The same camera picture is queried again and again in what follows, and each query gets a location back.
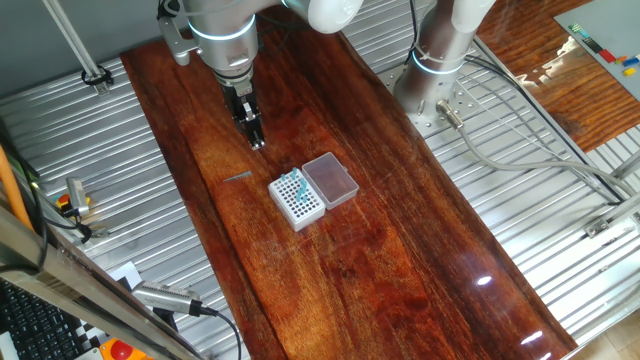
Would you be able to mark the clear plastic box lid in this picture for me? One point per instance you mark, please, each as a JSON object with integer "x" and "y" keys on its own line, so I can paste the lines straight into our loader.
{"x": 330, "y": 180}

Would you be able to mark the black white marker sheet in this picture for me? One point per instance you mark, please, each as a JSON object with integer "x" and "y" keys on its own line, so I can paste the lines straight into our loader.
{"x": 127, "y": 274}

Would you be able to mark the aluminium frame bar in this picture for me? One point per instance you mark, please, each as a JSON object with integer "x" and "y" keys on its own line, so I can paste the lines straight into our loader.
{"x": 625, "y": 206}

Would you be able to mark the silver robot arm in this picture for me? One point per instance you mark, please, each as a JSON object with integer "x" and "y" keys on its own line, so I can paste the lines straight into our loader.
{"x": 225, "y": 45}

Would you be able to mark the small orange toy block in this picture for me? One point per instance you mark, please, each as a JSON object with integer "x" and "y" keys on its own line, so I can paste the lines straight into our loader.
{"x": 620, "y": 59}

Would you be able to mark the yellow toy block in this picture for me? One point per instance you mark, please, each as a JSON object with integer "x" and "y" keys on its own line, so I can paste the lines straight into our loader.
{"x": 629, "y": 71}

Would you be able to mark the blue toy block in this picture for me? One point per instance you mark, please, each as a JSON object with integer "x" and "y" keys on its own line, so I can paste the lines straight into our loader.
{"x": 631, "y": 61}

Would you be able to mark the wrist camera with grey bracket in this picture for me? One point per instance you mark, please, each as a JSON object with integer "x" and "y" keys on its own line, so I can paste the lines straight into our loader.
{"x": 175, "y": 40}

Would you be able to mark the grey flat board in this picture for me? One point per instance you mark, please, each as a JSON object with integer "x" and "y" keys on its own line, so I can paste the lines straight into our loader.
{"x": 610, "y": 25}

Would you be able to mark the pale blue pipette tip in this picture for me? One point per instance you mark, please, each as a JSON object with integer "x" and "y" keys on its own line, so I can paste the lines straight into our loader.
{"x": 239, "y": 176}

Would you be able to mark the small silver angle bracket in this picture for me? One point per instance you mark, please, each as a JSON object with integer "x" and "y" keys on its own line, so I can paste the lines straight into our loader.
{"x": 99, "y": 232}

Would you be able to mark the shiny metal frame bar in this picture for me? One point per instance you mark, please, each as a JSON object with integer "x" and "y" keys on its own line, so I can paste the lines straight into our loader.
{"x": 75, "y": 285}

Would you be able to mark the glossy brown wooden board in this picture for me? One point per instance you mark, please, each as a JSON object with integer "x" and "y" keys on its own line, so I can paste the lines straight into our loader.
{"x": 375, "y": 280}

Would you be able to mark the silver finned depth camera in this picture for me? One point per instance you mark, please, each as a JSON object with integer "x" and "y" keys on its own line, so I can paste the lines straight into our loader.
{"x": 165, "y": 297}

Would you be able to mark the white pipette tip rack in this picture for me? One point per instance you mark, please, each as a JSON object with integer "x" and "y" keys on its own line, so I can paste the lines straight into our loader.
{"x": 300, "y": 215}

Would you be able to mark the black keyboard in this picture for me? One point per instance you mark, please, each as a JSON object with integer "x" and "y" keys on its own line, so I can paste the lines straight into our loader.
{"x": 35, "y": 325}

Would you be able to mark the orange emergency stop box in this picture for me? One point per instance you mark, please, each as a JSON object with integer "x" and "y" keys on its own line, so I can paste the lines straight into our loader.
{"x": 120, "y": 350}

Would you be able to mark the silver corner bracket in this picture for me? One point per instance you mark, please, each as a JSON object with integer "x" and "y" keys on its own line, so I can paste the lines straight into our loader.
{"x": 597, "y": 227}

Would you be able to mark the orange tube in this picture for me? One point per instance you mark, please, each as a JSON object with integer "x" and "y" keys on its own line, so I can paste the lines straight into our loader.
{"x": 11, "y": 192}

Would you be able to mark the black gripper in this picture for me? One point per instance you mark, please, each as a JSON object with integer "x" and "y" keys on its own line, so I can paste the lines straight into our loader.
{"x": 237, "y": 102}

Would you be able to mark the aluminium camera pole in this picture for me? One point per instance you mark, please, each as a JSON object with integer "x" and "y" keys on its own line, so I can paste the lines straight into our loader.
{"x": 75, "y": 42}

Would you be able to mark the silver robot mounting plate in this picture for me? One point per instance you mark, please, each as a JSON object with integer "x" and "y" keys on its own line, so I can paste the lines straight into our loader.
{"x": 432, "y": 125}

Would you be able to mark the brown wooden side table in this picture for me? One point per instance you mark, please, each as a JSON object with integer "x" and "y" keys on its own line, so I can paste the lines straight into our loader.
{"x": 560, "y": 90}

